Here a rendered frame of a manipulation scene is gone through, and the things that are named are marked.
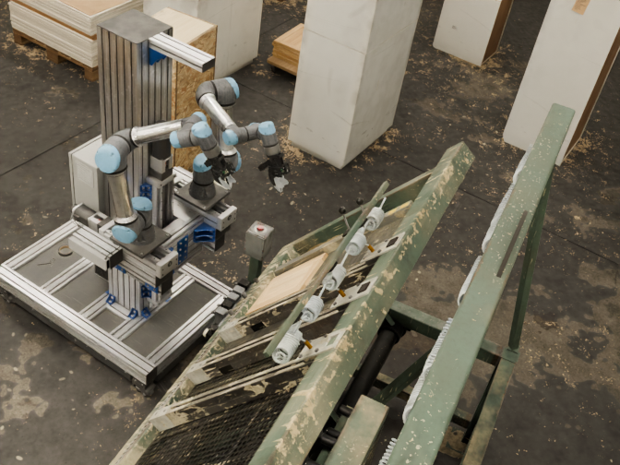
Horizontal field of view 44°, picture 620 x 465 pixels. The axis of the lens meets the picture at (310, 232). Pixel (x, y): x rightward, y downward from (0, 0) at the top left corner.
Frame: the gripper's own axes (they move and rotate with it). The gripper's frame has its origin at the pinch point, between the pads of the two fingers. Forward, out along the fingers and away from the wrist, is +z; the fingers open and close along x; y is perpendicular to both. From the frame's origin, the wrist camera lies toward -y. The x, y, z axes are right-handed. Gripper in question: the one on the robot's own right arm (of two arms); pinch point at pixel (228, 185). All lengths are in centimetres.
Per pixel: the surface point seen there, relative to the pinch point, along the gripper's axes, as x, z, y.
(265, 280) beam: 0, 71, -13
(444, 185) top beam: 52, 15, 80
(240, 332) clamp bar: -36, 56, 16
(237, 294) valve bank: -13, 78, -27
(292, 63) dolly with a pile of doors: 249, 155, -289
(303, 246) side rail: 31, 77, -18
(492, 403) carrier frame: 27, 131, 98
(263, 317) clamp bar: -28, 46, 30
